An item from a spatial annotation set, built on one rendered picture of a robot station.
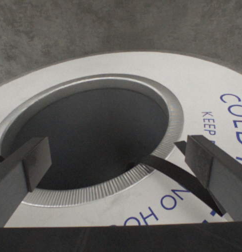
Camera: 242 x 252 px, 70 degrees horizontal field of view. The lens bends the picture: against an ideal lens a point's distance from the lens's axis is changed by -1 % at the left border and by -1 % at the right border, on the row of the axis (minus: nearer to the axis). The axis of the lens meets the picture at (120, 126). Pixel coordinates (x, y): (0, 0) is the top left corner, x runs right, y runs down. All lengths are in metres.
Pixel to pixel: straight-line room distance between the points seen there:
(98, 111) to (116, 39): 0.56
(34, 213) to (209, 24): 1.23
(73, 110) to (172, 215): 0.63
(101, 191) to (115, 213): 0.05
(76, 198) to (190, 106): 0.38
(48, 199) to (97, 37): 1.05
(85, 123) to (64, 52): 0.63
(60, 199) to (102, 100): 0.53
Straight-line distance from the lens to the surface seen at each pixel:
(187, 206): 0.34
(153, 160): 0.37
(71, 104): 0.81
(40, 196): 0.41
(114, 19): 1.22
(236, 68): 0.79
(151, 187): 0.36
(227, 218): 0.29
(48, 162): 0.17
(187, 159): 0.17
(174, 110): 0.52
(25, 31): 1.43
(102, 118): 0.87
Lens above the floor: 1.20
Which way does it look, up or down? 49 degrees down
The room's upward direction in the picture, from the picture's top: 172 degrees counter-clockwise
